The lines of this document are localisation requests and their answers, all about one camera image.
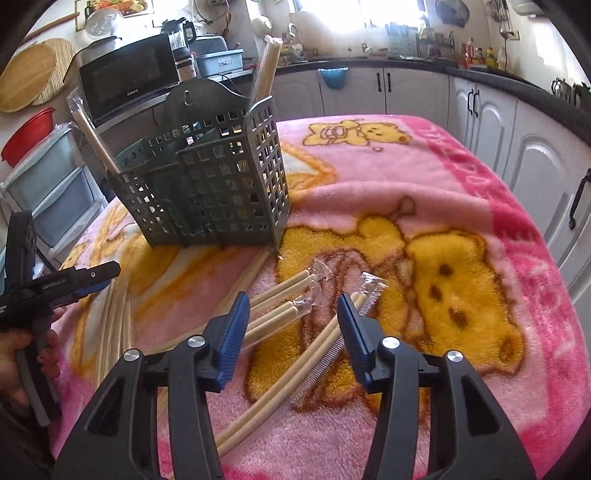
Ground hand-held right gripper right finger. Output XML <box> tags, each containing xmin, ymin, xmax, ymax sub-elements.
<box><xmin>337</xmin><ymin>292</ymin><xmax>539</xmax><ymax>480</ymax></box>

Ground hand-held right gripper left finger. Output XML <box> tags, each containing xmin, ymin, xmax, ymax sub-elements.
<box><xmin>52</xmin><ymin>291</ymin><xmax>252</xmax><ymax>480</ymax></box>

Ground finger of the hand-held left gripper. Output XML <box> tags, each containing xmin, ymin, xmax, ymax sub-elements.
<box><xmin>4</xmin><ymin>210</ymin><xmax>38</xmax><ymax>297</ymax></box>
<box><xmin>52</xmin><ymin>261</ymin><xmax>122</xmax><ymax>306</ymax></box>

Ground wooden chopsticks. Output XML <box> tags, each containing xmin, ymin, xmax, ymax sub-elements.
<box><xmin>67</xmin><ymin>90</ymin><xmax>123</xmax><ymax>178</ymax></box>
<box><xmin>252</xmin><ymin>36</ymin><xmax>283</xmax><ymax>112</ymax></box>
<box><xmin>242</xmin><ymin>247</ymin><xmax>274</xmax><ymax>291</ymax></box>
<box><xmin>95</xmin><ymin>277</ymin><xmax>136</xmax><ymax>367</ymax></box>

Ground black chopstick holder basket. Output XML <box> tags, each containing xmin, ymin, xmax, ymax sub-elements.
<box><xmin>107</xmin><ymin>78</ymin><xmax>291</xmax><ymax>252</ymax></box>

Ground person's left hand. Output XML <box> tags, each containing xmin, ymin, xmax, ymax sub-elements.
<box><xmin>0</xmin><ymin>307</ymin><xmax>68</xmax><ymax>407</ymax></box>

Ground cream straws clear packet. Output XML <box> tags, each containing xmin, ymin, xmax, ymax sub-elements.
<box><xmin>247</xmin><ymin>258</ymin><xmax>338</xmax><ymax>319</ymax></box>
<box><xmin>242</xmin><ymin>298</ymin><xmax>319</xmax><ymax>348</ymax></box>

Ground plastic drawer unit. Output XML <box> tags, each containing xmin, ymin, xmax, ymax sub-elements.
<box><xmin>0</xmin><ymin>122</ymin><xmax>112</xmax><ymax>259</ymax></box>

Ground red plastic basin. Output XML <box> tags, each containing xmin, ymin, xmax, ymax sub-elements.
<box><xmin>1</xmin><ymin>107</ymin><xmax>56</xmax><ymax>167</ymax></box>

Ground pink bear printed blanket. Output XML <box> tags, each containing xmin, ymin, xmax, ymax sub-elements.
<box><xmin>48</xmin><ymin>113</ymin><xmax>589</xmax><ymax>480</ymax></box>

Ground round bamboo board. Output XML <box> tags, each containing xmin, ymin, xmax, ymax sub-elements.
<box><xmin>0</xmin><ymin>44</ymin><xmax>58</xmax><ymax>114</ymax></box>

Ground ribbed bamboo mat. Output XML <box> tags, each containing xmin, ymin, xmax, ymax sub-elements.
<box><xmin>30</xmin><ymin>38</ymin><xmax>80</xmax><ymax>107</ymax></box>

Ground black microwave oven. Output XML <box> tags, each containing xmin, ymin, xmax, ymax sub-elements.
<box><xmin>76</xmin><ymin>32</ymin><xmax>185</xmax><ymax>123</ymax></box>

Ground wooden rolling pin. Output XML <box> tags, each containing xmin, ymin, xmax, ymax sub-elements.
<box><xmin>18</xmin><ymin>11</ymin><xmax>81</xmax><ymax>44</ymax></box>

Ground dark labelled bottle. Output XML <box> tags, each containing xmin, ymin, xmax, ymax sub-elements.
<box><xmin>173</xmin><ymin>46</ymin><xmax>199</xmax><ymax>81</ymax></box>

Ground grey plastic bin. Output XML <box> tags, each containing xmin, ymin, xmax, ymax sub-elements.
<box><xmin>196</xmin><ymin>48</ymin><xmax>245</xmax><ymax>78</ymax></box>

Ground black blender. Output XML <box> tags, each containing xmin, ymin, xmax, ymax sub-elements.
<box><xmin>161</xmin><ymin>17</ymin><xmax>199</xmax><ymax>52</ymax></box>

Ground blue hanging basket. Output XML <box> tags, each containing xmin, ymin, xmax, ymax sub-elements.
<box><xmin>318</xmin><ymin>67</ymin><xmax>349</xmax><ymax>90</ymax></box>

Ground green knife block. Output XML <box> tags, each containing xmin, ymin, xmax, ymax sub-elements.
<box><xmin>388</xmin><ymin>32</ymin><xmax>416</xmax><ymax>58</ymax></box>

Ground wooden cutting board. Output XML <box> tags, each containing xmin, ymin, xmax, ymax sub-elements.
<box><xmin>288</xmin><ymin>11</ymin><xmax>319</xmax><ymax>50</ymax></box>

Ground kitchen window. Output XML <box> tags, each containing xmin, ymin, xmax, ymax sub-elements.
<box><xmin>295</xmin><ymin>0</ymin><xmax>435</xmax><ymax>47</ymax></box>

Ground steel kettle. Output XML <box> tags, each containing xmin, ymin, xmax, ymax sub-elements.
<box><xmin>551</xmin><ymin>78</ymin><xmax>579</xmax><ymax>105</ymax></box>

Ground food wall poster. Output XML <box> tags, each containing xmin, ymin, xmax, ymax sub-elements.
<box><xmin>76</xmin><ymin>0</ymin><xmax>151</xmax><ymax>31</ymax></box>

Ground round wall fan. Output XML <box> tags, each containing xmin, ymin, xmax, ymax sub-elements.
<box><xmin>434</xmin><ymin>0</ymin><xmax>468</xmax><ymax>27</ymax></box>

